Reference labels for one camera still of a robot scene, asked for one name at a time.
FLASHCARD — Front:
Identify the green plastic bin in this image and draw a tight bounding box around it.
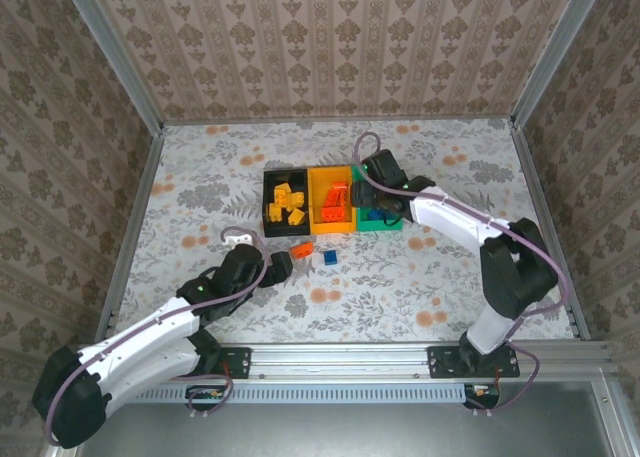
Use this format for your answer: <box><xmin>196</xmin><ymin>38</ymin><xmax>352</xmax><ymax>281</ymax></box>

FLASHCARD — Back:
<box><xmin>351</xmin><ymin>164</ymin><xmax>405</xmax><ymax>233</ymax></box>

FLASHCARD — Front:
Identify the black plastic bin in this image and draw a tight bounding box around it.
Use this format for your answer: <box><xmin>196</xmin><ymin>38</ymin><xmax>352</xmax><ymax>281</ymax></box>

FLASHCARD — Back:
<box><xmin>261</xmin><ymin>166</ymin><xmax>312</xmax><ymax>239</ymax></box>

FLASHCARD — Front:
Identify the orange-yellow plastic bin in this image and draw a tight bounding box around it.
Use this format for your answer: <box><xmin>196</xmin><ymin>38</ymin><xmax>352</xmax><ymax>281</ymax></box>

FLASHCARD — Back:
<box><xmin>306</xmin><ymin>164</ymin><xmax>359</xmax><ymax>237</ymax></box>

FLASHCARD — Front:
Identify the grey metal panel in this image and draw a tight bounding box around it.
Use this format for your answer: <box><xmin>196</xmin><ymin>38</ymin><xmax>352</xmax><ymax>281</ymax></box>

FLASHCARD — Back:
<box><xmin>47</xmin><ymin>380</ymin><xmax>640</xmax><ymax>457</ymax></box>

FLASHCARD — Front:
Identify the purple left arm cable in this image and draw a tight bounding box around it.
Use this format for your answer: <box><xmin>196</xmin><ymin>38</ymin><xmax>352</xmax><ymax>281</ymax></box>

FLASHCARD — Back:
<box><xmin>44</xmin><ymin>228</ymin><xmax>266</xmax><ymax>448</ymax></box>

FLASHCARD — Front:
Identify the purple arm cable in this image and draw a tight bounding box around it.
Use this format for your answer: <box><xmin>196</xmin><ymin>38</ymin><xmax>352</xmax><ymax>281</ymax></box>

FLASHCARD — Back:
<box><xmin>44</xmin><ymin>228</ymin><xmax>266</xmax><ymax>448</ymax></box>
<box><xmin>352</xmin><ymin>131</ymin><xmax>569</xmax><ymax>418</ymax></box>

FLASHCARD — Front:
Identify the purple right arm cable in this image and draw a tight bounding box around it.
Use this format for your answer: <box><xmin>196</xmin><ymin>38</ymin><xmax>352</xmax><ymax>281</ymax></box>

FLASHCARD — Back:
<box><xmin>352</xmin><ymin>131</ymin><xmax>569</xmax><ymax>418</ymax></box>

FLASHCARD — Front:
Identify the thin aluminium frame rail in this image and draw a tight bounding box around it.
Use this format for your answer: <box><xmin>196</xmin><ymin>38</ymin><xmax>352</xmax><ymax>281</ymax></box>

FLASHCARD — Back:
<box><xmin>162</xmin><ymin>115</ymin><xmax>516</xmax><ymax>127</ymax></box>

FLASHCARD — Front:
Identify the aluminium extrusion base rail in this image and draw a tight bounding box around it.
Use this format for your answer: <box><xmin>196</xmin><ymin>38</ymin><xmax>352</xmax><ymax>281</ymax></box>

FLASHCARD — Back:
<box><xmin>74</xmin><ymin>340</ymin><xmax>619</xmax><ymax>384</ymax></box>

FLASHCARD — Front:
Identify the grey slotted cable duct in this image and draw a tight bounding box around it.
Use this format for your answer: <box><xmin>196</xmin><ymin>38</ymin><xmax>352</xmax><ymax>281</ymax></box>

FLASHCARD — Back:
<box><xmin>164</xmin><ymin>380</ymin><xmax>469</xmax><ymax>404</ymax></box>

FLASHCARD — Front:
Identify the aluminium frame side rail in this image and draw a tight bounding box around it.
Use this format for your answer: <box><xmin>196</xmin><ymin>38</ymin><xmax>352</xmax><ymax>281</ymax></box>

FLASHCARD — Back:
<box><xmin>508</xmin><ymin>121</ymin><xmax>592</xmax><ymax>342</ymax></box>
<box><xmin>93</xmin><ymin>126</ymin><xmax>166</xmax><ymax>346</ymax></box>

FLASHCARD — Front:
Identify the aluminium frame post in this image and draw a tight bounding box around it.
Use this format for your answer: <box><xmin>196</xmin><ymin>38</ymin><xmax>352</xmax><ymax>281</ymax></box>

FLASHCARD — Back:
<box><xmin>56</xmin><ymin>0</ymin><xmax>166</xmax><ymax>137</ymax></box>
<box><xmin>512</xmin><ymin>0</ymin><xmax>610</xmax><ymax>128</ymax></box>

